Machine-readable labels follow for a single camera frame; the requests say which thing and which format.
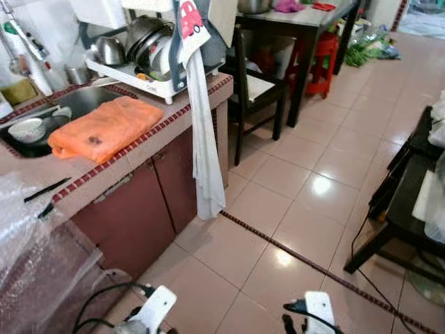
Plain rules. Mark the white plastic bag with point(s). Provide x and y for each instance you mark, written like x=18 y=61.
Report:
x=434 y=188

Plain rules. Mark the black low table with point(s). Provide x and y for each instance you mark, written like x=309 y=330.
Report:
x=400 y=202

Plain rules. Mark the green vegetables bag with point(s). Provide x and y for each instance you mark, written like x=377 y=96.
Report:
x=368 y=50

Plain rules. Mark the red plastic stool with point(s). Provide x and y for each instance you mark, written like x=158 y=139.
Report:
x=321 y=62

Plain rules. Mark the dark wooden chair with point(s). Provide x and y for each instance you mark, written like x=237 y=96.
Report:
x=259 y=108

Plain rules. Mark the white chair cushion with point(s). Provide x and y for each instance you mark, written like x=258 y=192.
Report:
x=262 y=87

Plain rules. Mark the small red cloth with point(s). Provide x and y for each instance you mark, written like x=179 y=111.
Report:
x=324 y=7

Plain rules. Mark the dark wooden dining table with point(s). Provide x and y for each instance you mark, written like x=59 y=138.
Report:
x=299 y=24

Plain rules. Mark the pink cloth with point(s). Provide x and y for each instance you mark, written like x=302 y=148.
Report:
x=288 y=6

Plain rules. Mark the white hanging towel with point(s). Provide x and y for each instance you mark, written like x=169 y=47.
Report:
x=205 y=146

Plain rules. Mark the large steel pot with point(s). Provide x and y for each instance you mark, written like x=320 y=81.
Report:
x=255 y=5

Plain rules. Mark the narrow maroon cabinet door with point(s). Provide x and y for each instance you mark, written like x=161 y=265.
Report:
x=177 y=181

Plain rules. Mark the red car print cloth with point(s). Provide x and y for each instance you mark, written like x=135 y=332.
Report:
x=190 y=24

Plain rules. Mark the white dish rack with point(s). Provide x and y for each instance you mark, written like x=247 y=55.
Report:
x=142 y=87

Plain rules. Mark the wide maroon cabinet door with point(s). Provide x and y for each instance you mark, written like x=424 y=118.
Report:
x=128 y=219

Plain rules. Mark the round steel pan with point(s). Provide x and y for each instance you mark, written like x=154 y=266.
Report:
x=146 y=42

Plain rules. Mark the orange plastic bag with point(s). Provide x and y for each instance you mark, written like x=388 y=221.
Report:
x=104 y=131

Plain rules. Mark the shiny steel mixing bowl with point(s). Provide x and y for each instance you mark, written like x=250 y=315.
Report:
x=109 y=51

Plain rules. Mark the stainless steel sink basin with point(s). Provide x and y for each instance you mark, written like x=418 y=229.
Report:
x=83 y=99

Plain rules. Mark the small steel cup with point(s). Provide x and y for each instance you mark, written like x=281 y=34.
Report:
x=78 y=75

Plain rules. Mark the long black knife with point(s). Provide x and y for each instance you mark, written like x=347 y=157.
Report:
x=47 y=189

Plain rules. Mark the short black knife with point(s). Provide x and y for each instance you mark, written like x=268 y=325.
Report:
x=46 y=210

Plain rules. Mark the white ceramic bowl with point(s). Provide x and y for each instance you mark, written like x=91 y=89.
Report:
x=26 y=129

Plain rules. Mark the clear bubble wrap sheet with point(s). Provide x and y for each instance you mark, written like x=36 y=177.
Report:
x=35 y=271

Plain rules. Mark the chrome faucet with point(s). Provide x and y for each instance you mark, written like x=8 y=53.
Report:
x=28 y=56

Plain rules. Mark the yellow sponge tray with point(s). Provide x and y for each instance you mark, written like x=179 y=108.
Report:
x=17 y=92

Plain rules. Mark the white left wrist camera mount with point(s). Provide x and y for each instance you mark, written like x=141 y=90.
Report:
x=156 y=309

